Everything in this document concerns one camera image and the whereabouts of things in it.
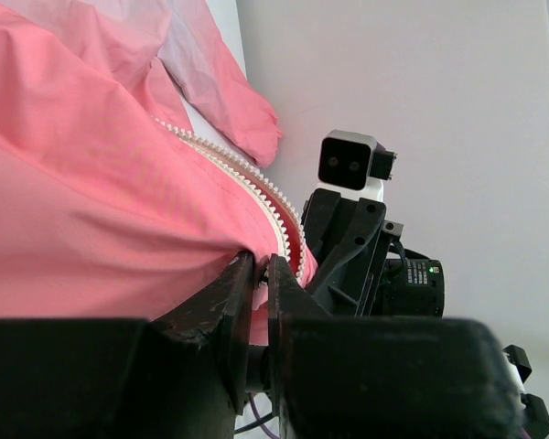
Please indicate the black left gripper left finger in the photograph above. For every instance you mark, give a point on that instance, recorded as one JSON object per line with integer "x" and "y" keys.
{"x": 181, "y": 376}

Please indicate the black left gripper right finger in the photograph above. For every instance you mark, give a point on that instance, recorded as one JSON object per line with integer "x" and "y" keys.
{"x": 383, "y": 377}

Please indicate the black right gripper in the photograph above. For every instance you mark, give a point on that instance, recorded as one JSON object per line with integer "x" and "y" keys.
{"x": 360, "y": 265}

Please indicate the pink hooded zip jacket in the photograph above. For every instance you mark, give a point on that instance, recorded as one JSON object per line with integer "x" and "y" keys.
{"x": 131, "y": 156}

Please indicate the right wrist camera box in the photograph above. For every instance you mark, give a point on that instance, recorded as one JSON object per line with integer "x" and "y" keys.
{"x": 355, "y": 165}

